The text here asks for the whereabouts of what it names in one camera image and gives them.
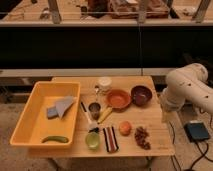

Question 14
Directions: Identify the grey folded cloth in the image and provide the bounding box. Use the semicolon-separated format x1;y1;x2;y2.
55;96;76;118

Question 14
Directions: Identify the black cable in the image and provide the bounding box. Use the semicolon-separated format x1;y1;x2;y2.
167;121;213;171

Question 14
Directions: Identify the metal spoon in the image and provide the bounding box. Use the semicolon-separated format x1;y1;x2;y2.
95;85;100;102

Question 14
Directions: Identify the green cucumber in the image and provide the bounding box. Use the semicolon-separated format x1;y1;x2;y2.
41;136;69;143

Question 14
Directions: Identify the yellow plastic bin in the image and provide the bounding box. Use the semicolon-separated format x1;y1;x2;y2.
10;81;80;149

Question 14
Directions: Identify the dark red bowl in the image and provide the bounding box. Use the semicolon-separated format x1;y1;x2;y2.
131;85;152;106

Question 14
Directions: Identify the wooden table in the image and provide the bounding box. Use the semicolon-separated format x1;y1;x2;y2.
28;76;175;158

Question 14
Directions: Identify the brown grape bunch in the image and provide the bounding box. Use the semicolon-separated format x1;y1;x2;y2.
134;126;151;150

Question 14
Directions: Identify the blue sponge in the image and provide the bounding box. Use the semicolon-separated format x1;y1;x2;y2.
47;106;58;119

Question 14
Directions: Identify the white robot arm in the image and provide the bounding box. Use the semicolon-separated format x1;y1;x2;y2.
159;63;213;114

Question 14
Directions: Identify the black foot pedal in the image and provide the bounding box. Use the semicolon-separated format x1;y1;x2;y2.
184;122;210;142

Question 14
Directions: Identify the green plastic cup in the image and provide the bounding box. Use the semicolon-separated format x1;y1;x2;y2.
85;132;100;150

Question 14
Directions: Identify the white paper cup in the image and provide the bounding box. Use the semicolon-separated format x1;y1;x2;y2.
98;77;112;93

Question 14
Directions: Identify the small metal cup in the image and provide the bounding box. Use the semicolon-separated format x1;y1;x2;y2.
89;102;101;120

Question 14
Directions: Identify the orange fruit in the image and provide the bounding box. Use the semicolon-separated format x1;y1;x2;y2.
119;121;132;136

